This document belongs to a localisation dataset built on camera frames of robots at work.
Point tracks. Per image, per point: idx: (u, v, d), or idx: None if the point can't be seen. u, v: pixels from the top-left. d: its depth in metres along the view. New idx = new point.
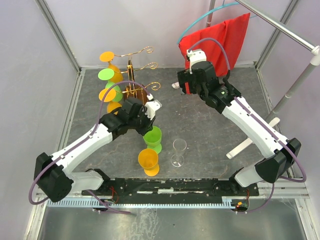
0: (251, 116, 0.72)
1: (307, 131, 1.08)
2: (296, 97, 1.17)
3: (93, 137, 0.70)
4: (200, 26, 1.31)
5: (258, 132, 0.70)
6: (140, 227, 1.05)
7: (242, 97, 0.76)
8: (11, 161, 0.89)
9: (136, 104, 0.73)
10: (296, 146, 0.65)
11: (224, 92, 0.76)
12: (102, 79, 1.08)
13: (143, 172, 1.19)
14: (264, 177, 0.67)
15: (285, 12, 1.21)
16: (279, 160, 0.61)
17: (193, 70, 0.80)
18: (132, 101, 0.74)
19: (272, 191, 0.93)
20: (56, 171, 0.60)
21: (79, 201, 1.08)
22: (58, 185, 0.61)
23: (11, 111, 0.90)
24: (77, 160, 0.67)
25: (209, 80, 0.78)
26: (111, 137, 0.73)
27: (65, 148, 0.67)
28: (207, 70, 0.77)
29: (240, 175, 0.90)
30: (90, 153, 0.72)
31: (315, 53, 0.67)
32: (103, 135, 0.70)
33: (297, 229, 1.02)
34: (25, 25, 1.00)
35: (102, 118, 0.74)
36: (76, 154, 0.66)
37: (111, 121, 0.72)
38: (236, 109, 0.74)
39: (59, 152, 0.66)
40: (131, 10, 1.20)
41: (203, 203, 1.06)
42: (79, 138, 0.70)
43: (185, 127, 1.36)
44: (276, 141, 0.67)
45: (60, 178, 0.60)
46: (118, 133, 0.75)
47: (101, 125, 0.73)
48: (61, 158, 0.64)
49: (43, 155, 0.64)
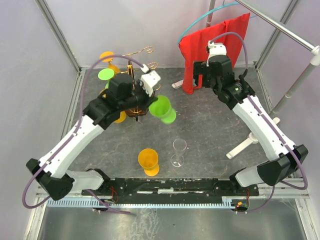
0: (262, 116, 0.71)
1: (306, 131, 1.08)
2: (296, 97, 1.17)
3: (78, 134, 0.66)
4: (200, 26, 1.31)
5: (266, 134, 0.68)
6: (140, 227, 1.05)
7: (255, 96, 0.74)
8: (11, 161, 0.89)
9: (120, 82, 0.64)
10: (303, 152, 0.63)
11: (237, 89, 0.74)
12: (102, 79, 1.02)
13: (143, 172, 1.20)
14: (265, 178, 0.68)
15: (285, 12, 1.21)
16: (282, 164, 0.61)
17: (210, 62, 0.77)
18: (115, 79, 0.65)
19: (272, 192, 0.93)
20: (47, 177, 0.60)
21: (79, 201, 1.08)
22: (54, 189, 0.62)
23: (12, 111, 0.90)
24: (65, 164, 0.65)
25: (225, 74, 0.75)
26: (100, 128, 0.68)
27: (51, 151, 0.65)
28: (225, 63, 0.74)
29: (241, 174, 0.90)
30: (80, 151, 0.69)
31: (315, 53, 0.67)
32: (89, 130, 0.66)
33: (297, 229, 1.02)
34: (25, 26, 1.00)
35: (87, 107, 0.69)
36: (62, 157, 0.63)
37: (97, 109, 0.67)
38: (247, 107, 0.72)
39: (45, 158, 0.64)
40: (131, 10, 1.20)
41: (203, 203, 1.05)
42: (64, 138, 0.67)
43: (185, 127, 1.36)
44: (283, 144, 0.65)
45: (52, 183, 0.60)
46: (107, 124, 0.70)
47: (86, 117, 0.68)
48: (48, 164, 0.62)
49: (31, 163, 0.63)
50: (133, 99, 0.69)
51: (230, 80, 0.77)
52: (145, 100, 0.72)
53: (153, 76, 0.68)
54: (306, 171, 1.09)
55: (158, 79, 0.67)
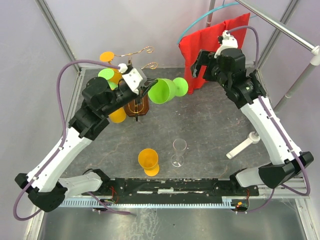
0: (271, 120, 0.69)
1: (307, 131, 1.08)
2: (296, 97, 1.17)
3: (64, 148, 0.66)
4: (200, 26, 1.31)
5: (273, 138, 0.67)
6: (140, 227, 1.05)
7: (266, 98, 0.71)
8: (11, 161, 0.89)
9: (94, 94, 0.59)
10: (308, 160, 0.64)
11: (248, 88, 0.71)
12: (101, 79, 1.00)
13: (143, 172, 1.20)
14: (265, 181, 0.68)
15: (285, 12, 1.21)
16: (286, 170, 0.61)
17: (222, 57, 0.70)
18: (89, 91, 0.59)
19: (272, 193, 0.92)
20: (34, 193, 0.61)
21: (79, 201, 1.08)
22: (42, 204, 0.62)
23: (11, 111, 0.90)
24: (53, 178, 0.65)
25: (236, 71, 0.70)
26: (88, 139, 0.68)
27: (39, 166, 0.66)
28: (238, 59, 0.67)
29: (242, 174, 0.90)
30: (69, 162, 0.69)
31: (315, 53, 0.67)
32: (75, 143, 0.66)
33: (297, 229, 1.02)
34: (25, 26, 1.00)
35: (73, 117, 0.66)
36: (49, 171, 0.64)
37: (83, 120, 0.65)
38: (256, 109, 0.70)
39: (33, 172, 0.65)
40: (131, 10, 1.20)
41: (203, 203, 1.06)
42: (51, 151, 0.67)
43: (185, 127, 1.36)
44: (289, 150, 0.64)
45: (38, 199, 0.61)
46: (96, 134, 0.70)
47: (72, 129, 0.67)
48: (35, 180, 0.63)
49: (18, 179, 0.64)
50: (118, 102, 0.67)
51: (241, 77, 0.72)
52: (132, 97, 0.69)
53: (134, 78, 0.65)
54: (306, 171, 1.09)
55: (140, 80, 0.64)
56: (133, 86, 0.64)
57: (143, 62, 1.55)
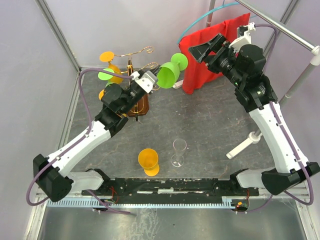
0: (280, 127, 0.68)
1: (307, 131, 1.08)
2: (295, 97, 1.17)
3: (89, 136, 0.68)
4: (200, 26, 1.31)
5: (281, 146, 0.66)
6: (140, 227, 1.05)
7: (277, 103, 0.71)
8: (11, 161, 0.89)
9: (112, 101, 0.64)
10: (315, 171, 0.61)
11: (260, 92, 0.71)
12: (101, 79, 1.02)
13: (143, 172, 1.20)
14: (268, 187, 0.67)
15: (285, 12, 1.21)
16: (292, 180, 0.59)
17: (241, 55, 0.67)
18: (107, 98, 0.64)
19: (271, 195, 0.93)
20: (55, 172, 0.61)
21: (79, 201, 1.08)
22: (56, 186, 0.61)
23: (11, 111, 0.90)
24: (73, 161, 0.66)
25: (252, 73, 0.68)
26: (109, 134, 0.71)
27: (61, 149, 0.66)
28: (258, 62, 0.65)
29: (242, 174, 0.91)
30: (87, 153, 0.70)
31: (315, 53, 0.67)
32: (100, 133, 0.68)
33: (297, 229, 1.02)
34: (25, 26, 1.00)
35: (98, 114, 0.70)
36: (72, 155, 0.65)
37: (107, 118, 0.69)
38: (266, 115, 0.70)
39: (55, 154, 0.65)
40: (131, 10, 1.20)
41: (203, 203, 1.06)
42: (75, 138, 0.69)
43: (185, 127, 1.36)
44: (297, 160, 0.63)
45: (57, 178, 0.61)
46: (116, 130, 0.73)
47: (97, 122, 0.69)
48: (57, 160, 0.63)
49: (39, 158, 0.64)
50: (134, 99, 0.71)
51: (255, 78, 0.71)
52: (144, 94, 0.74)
53: (147, 82, 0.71)
54: None
55: (153, 83, 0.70)
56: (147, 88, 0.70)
57: (143, 62, 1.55)
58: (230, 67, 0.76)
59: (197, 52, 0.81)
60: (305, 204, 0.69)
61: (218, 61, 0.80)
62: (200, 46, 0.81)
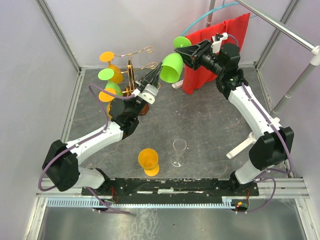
0: (252, 101, 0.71)
1: (307, 131, 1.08)
2: (296, 97, 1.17)
3: (106, 132, 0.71)
4: (200, 26, 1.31)
5: (253, 115, 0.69)
6: (140, 227, 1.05)
7: (249, 86, 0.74)
8: (12, 160, 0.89)
9: (118, 115, 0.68)
10: (288, 134, 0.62)
11: (232, 80, 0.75)
12: (101, 79, 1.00)
13: (143, 172, 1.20)
14: (256, 163, 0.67)
15: (285, 12, 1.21)
16: (267, 141, 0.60)
17: (221, 51, 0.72)
18: (113, 113, 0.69)
19: (274, 185, 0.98)
20: (70, 159, 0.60)
21: (80, 201, 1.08)
22: (68, 173, 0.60)
23: (11, 111, 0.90)
24: (88, 152, 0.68)
25: (230, 67, 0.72)
26: (122, 136, 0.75)
27: (79, 138, 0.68)
28: (234, 58, 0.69)
29: (239, 171, 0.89)
30: (100, 148, 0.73)
31: (315, 53, 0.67)
32: (115, 132, 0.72)
33: (297, 229, 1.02)
34: (25, 27, 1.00)
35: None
36: (89, 144, 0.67)
37: (120, 122, 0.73)
38: (238, 93, 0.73)
39: (73, 141, 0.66)
40: (131, 9, 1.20)
41: (203, 203, 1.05)
42: (92, 132, 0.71)
43: (185, 127, 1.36)
44: (269, 124, 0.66)
45: (73, 164, 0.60)
46: (129, 133, 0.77)
47: (113, 122, 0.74)
48: (76, 147, 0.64)
49: (57, 143, 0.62)
50: (140, 105, 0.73)
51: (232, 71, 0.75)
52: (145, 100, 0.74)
53: (148, 96, 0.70)
54: (306, 171, 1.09)
55: (155, 97, 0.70)
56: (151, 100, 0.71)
57: (143, 62, 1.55)
58: (214, 61, 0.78)
59: (187, 51, 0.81)
60: (289, 173, 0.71)
61: (201, 57, 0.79)
62: (190, 46, 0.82)
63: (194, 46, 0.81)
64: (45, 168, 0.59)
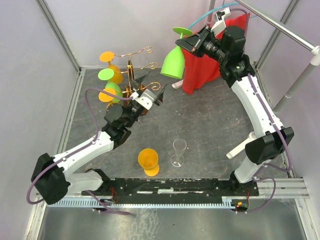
0: (257, 95, 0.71)
1: (307, 132, 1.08)
2: (296, 97, 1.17)
3: (95, 143, 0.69)
4: (200, 26, 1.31)
5: (257, 112, 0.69)
6: (140, 227, 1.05)
7: (255, 76, 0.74)
8: (11, 160, 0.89)
9: (115, 120, 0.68)
10: (288, 134, 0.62)
11: (239, 67, 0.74)
12: (101, 79, 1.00)
13: (143, 172, 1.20)
14: (251, 157, 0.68)
15: (285, 11, 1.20)
16: (266, 141, 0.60)
17: (224, 35, 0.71)
18: (109, 117, 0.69)
19: (274, 186, 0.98)
20: (56, 173, 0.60)
21: (79, 201, 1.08)
22: (56, 187, 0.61)
23: (12, 112, 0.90)
24: (77, 164, 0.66)
25: (234, 51, 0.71)
26: (113, 146, 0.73)
27: (67, 151, 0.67)
28: (238, 41, 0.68)
29: (239, 169, 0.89)
30: (90, 160, 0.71)
31: (315, 53, 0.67)
32: (105, 143, 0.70)
33: (297, 229, 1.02)
34: (25, 27, 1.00)
35: (105, 125, 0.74)
36: (77, 157, 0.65)
37: (112, 131, 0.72)
38: (244, 85, 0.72)
39: (61, 154, 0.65)
40: (131, 9, 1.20)
41: (203, 203, 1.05)
42: (81, 144, 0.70)
43: (185, 127, 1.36)
44: (271, 124, 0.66)
45: (60, 179, 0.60)
46: (120, 143, 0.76)
47: (103, 133, 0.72)
48: (63, 160, 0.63)
49: (44, 156, 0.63)
50: (136, 114, 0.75)
51: (237, 56, 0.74)
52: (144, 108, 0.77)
53: (146, 100, 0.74)
54: (306, 171, 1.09)
55: (152, 100, 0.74)
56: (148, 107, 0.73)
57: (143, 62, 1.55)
58: (216, 48, 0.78)
59: (188, 43, 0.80)
60: (285, 171, 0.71)
61: (202, 46, 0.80)
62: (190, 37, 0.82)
63: (194, 36, 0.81)
64: (33, 181, 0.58)
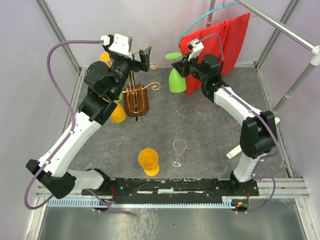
0: (232, 97, 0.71)
1: (306, 132, 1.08)
2: (296, 97, 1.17)
3: (75, 132, 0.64)
4: (200, 26, 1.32)
5: (234, 106, 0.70)
6: (140, 227, 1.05)
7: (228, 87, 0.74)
8: (11, 160, 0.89)
9: (97, 81, 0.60)
10: (269, 117, 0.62)
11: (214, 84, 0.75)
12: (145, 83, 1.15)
13: (143, 172, 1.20)
14: (247, 152, 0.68)
15: (285, 11, 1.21)
16: (250, 124, 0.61)
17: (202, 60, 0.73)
18: (90, 78, 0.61)
19: (273, 193, 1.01)
20: (47, 177, 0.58)
21: (80, 201, 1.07)
22: (54, 189, 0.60)
23: (11, 111, 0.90)
24: (65, 161, 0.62)
25: (211, 74, 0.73)
26: (98, 123, 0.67)
27: (50, 151, 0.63)
28: (214, 66, 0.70)
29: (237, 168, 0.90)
30: (77, 150, 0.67)
31: (315, 53, 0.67)
32: (86, 127, 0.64)
33: (297, 228, 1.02)
34: (25, 27, 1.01)
35: (82, 103, 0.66)
36: (61, 155, 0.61)
37: (92, 105, 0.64)
38: (220, 92, 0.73)
39: (45, 157, 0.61)
40: (131, 10, 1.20)
41: (203, 203, 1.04)
42: (60, 138, 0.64)
43: (185, 127, 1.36)
44: (249, 111, 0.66)
45: (53, 182, 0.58)
46: (105, 118, 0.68)
47: (83, 113, 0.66)
48: (48, 164, 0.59)
49: (29, 164, 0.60)
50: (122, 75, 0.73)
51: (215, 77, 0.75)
52: (129, 65, 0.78)
53: (121, 42, 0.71)
54: (306, 171, 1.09)
55: (127, 40, 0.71)
56: (124, 52, 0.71)
57: None
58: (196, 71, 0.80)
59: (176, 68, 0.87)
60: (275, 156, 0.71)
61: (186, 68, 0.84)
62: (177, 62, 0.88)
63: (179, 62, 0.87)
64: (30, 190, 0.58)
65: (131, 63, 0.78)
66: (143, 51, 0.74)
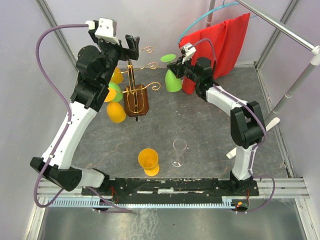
0: (222, 93, 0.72)
1: (306, 132, 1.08)
2: (296, 97, 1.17)
3: (73, 122, 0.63)
4: (200, 26, 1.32)
5: (223, 98, 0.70)
6: (140, 227, 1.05)
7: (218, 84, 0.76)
8: (11, 160, 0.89)
9: (89, 63, 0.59)
10: (255, 105, 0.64)
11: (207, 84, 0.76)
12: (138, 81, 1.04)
13: (143, 172, 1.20)
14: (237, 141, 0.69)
15: (285, 11, 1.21)
16: (236, 113, 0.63)
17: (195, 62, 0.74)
18: (81, 61, 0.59)
19: (273, 192, 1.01)
20: (55, 170, 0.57)
21: (80, 201, 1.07)
22: (63, 182, 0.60)
23: (11, 111, 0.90)
24: (69, 152, 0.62)
25: (204, 75, 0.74)
26: (93, 110, 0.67)
27: (51, 145, 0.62)
28: (207, 69, 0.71)
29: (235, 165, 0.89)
30: (78, 141, 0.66)
31: (315, 53, 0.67)
32: (83, 115, 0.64)
33: (296, 228, 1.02)
34: (25, 27, 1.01)
35: (74, 93, 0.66)
36: (64, 147, 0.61)
37: (84, 92, 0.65)
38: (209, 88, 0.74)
39: (48, 152, 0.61)
40: (131, 10, 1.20)
41: (203, 203, 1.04)
42: (59, 130, 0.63)
43: (185, 127, 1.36)
44: (237, 102, 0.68)
45: (61, 175, 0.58)
46: (99, 105, 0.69)
47: (76, 102, 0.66)
48: (52, 158, 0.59)
49: (34, 161, 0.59)
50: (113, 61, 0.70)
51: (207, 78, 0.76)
52: (117, 52, 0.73)
53: (105, 24, 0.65)
54: (305, 171, 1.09)
55: (111, 21, 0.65)
56: (109, 35, 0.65)
57: (143, 62, 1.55)
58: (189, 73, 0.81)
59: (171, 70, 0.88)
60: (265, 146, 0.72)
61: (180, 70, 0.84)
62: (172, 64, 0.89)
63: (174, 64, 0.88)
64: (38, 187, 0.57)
65: (119, 50, 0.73)
66: (129, 36, 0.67)
